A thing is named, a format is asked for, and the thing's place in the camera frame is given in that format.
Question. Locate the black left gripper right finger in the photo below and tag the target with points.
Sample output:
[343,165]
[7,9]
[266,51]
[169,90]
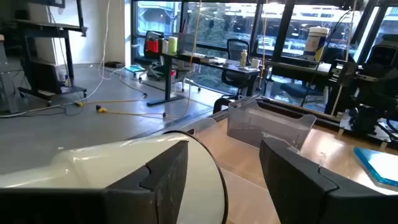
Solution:
[298,186]

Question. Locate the clear plastic bin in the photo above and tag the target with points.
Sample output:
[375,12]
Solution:
[205,126]

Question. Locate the white bottle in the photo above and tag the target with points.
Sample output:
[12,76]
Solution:
[243,58]

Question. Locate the black office desk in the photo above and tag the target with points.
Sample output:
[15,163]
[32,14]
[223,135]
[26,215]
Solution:
[217,65]

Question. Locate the blue jewel case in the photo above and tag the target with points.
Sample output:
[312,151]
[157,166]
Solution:
[379,165]

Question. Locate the black rolling equipment stand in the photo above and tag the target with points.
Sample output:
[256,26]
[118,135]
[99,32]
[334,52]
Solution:
[46,77]

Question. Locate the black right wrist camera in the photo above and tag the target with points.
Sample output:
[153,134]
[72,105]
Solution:
[384,56]

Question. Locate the yellow-green cylinder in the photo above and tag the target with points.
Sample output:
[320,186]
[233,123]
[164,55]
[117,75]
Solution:
[173,46]

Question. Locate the blue seat office chair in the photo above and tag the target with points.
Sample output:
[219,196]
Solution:
[298,90]

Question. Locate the grey translucent plastic bin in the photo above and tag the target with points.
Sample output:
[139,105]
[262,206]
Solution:
[264,130]

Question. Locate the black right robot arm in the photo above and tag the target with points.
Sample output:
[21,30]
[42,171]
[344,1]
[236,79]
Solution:
[342,73]

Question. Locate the white mug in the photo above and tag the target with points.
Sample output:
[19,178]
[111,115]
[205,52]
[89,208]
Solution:
[255,63]

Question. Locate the black mesh office chair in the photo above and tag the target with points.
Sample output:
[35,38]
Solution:
[237,49]

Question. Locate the red container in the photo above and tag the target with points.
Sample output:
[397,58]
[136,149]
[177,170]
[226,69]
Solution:
[152,46]

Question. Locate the white wipes canister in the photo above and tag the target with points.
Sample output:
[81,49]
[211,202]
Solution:
[315,43]

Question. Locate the white cylindrical projector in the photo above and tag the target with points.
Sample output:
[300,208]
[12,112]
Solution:
[109,161]

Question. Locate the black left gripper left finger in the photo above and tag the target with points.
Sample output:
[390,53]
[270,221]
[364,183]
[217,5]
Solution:
[168,186]

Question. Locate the grey side desk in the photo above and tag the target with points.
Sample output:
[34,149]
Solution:
[295,70]

